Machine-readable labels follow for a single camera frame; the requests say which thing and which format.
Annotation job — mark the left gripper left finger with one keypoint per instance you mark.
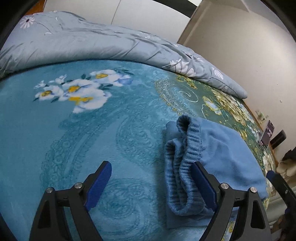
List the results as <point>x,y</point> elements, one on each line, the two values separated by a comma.
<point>50,220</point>

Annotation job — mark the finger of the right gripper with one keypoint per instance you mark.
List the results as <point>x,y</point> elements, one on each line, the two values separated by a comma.
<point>283,189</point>

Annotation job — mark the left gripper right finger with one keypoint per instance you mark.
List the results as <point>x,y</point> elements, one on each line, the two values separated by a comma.
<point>251,221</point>

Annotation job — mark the blue fleece garment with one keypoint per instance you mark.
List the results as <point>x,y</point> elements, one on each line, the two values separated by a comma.
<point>221,151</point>

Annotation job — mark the teal floral blanket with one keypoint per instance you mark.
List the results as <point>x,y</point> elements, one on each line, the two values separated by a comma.
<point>60,122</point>

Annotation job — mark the grey floral quilt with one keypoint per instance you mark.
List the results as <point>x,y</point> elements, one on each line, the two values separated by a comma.
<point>60,36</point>

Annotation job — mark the white and black wardrobe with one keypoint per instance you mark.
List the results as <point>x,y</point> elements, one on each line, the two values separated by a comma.
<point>166,19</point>

